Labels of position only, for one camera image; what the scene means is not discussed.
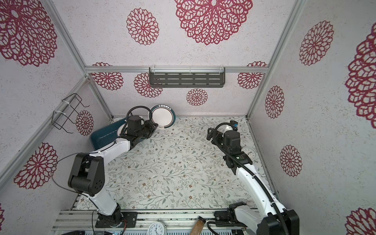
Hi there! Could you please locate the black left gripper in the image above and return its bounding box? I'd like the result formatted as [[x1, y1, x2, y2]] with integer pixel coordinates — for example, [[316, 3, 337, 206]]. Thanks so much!
[[136, 119, 157, 139]]

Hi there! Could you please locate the small red-ring green plate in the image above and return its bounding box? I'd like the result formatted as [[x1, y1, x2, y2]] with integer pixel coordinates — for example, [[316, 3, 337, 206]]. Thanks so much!
[[149, 104, 176, 129]]

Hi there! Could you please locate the sunburst plate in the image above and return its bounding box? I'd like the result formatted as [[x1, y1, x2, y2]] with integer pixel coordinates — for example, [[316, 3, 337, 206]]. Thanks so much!
[[117, 123, 127, 138]]

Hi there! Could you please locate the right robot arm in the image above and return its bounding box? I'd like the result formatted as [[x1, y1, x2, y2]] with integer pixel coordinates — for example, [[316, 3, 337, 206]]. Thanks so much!
[[207, 128, 300, 235]]

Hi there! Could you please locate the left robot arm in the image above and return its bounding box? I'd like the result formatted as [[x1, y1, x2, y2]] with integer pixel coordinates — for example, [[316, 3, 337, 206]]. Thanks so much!
[[68, 116, 158, 228]]

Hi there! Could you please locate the teal plastic bin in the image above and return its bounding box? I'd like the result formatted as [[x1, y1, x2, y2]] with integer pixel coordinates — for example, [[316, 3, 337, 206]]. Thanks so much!
[[90, 118, 126, 150]]

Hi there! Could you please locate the white alarm clock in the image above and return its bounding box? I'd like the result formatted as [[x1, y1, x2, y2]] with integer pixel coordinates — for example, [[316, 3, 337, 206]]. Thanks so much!
[[242, 146, 259, 162]]

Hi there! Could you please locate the brown spice bottle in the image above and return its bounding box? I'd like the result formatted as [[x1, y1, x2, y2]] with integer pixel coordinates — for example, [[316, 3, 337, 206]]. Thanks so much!
[[189, 216, 206, 235]]

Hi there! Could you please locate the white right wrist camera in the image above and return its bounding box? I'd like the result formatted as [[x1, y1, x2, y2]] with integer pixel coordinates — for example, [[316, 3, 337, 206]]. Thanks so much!
[[224, 120, 238, 133]]

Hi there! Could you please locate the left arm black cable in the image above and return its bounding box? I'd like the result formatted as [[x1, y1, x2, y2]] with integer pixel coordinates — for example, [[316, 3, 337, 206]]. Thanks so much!
[[50, 105, 153, 235]]

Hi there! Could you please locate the grey metal wall shelf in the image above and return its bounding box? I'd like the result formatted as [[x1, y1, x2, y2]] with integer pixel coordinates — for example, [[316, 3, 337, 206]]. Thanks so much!
[[148, 67, 226, 88]]

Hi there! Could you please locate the black wire wall rack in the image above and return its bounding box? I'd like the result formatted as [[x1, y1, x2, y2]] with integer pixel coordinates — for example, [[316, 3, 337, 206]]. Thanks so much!
[[51, 93, 89, 134]]

